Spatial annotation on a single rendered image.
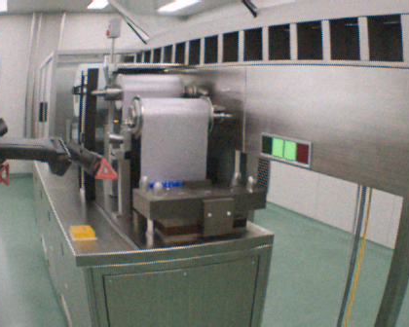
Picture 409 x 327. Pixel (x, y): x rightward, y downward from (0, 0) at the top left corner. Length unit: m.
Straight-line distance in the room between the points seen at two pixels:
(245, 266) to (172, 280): 0.26
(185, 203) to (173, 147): 0.24
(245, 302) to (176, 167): 0.53
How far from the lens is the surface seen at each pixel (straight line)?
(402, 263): 1.19
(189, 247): 1.28
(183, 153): 1.49
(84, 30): 7.09
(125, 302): 1.28
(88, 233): 1.30
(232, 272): 1.39
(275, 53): 1.40
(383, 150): 1.00
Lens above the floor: 1.34
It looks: 9 degrees down
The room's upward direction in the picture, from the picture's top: 2 degrees clockwise
